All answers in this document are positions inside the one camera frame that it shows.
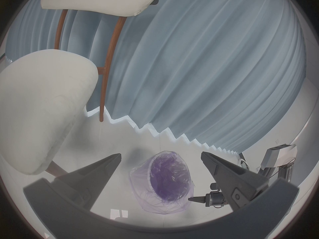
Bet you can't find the white cushioned wooden chair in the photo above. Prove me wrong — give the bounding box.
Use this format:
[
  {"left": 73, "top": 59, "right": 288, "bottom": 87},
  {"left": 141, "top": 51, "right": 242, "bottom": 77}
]
[{"left": 0, "top": 0, "right": 165, "bottom": 178}]

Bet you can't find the pale blue curtain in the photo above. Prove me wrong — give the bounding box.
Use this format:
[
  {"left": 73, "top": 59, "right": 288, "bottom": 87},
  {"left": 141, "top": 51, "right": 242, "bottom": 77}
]
[{"left": 5, "top": 0, "right": 307, "bottom": 157}]

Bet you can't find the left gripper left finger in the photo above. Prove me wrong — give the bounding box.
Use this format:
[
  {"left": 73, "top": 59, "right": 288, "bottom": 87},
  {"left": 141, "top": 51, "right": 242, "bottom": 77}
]
[{"left": 52, "top": 153, "right": 122, "bottom": 211}]

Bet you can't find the purple plastic bag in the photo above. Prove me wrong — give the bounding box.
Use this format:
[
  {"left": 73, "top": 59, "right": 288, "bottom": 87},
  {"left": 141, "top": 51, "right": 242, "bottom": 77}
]
[{"left": 129, "top": 149, "right": 195, "bottom": 216}]

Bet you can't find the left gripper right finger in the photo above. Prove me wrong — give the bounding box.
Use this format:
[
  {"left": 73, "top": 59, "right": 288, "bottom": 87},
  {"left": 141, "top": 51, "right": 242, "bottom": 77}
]
[{"left": 201, "top": 151, "right": 270, "bottom": 213}]

